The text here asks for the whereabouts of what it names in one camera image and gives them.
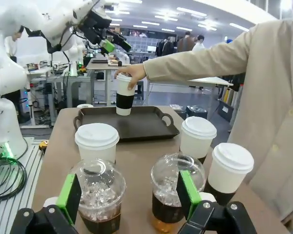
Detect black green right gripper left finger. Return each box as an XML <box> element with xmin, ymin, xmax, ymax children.
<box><xmin>9</xmin><ymin>173</ymin><xmax>83</xmax><ymax>234</ymax></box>

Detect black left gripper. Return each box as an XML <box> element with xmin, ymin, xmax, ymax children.
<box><xmin>78</xmin><ymin>7</ymin><xmax>132</xmax><ymax>55</ymax></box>

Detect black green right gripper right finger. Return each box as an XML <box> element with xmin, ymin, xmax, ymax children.
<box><xmin>177</xmin><ymin>170</ymin><xmax>257</xmax><ymax>234</ymax></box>

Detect clear iced coffee cup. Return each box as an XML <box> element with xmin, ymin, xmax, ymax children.
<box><xmin>150</xmin><ymin>152</ymin><xmax>206</xmax><ymax>234</ymax></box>
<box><xmin>69</xmin><ymin>158</ymin><xmax>127</xmax><ymax>234</ymax></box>

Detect white paper cup black sleeve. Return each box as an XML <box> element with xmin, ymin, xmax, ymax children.
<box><xmin>204</xmin><ymin>142</ymin><xmax>255</xmax><ymax>207</ymax></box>
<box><xmin>116</xmin><ymin>73</ymin><xmax>137</xmax><ymax>117</ymax></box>
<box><xmin>74</xmin><ymin>123</ymin><xmax>120</xmax><ymax>164</ymax></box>
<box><xmin>180</xmin><ymin>116</ymin><xmax>218</xmax><ymax>164</ymax></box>

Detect person's right forearm beige sleeve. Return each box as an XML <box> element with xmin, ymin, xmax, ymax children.
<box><xmin>143</xmin><ymin>46</ymin><xmax>203</xmax><ymax>82</ymax></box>

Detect dark brown serving tray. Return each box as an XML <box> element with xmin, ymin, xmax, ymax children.
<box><xmin>73</xmin><ymin>105</ymin><xmax>181</xmax><ymax>143</ymax></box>

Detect person's right hand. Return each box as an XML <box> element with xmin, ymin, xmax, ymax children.
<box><xmin>114</xmin><ymin>63</ymin><xmax>147</xmax><ymax>91</ymax></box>

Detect background desk with items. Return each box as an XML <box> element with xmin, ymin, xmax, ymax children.
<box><xmin>86</xmin><ymin>57</ymin><xmax>148</xmax><ymax>106</ymax></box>

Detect grey workbench with equipment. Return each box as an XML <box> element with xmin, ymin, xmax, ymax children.
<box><xmin>26</xmin><ymin>62</ymin><xmax>91</xmax><ymax>128</ymax></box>

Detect background person brown jacket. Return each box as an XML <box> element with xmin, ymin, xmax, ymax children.
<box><xmin>177</xmin><ymin>31</ymin><xmax>196</xmax><ymax>53</ymax></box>

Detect black round bin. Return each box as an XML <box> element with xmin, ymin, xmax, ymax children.
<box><xmin>185</xmin><ymin>104</ymin><xmax>208</xmax><ymax>120</ymax></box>

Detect background person white shirt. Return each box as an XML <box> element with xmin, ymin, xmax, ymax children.
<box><xmin>192</xmin><ymin>35</ymin><xmax>206</xmax><ymax>52</ymax></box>

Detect background white table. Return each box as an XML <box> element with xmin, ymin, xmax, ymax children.
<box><xmin>187</xmin><ymin>76</ymin><xmax>234</xmax><ymax>115</ymax></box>

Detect person in beige coat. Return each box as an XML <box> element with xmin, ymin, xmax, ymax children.
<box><xmin>200</xmin><ymin>0</ymin><xmax>293</xmax><ymax>230</ymax></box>

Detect black floor cables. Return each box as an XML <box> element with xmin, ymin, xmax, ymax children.
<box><xmin>0</xmin><ymin>156</ymin><xmax>28</xmax><ymax>201</ymax></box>

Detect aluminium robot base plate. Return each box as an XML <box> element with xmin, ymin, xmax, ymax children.
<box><xmin>0</xmin><ymin>136</ymin><xmax>49</xmax><ymax>234</ymax></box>

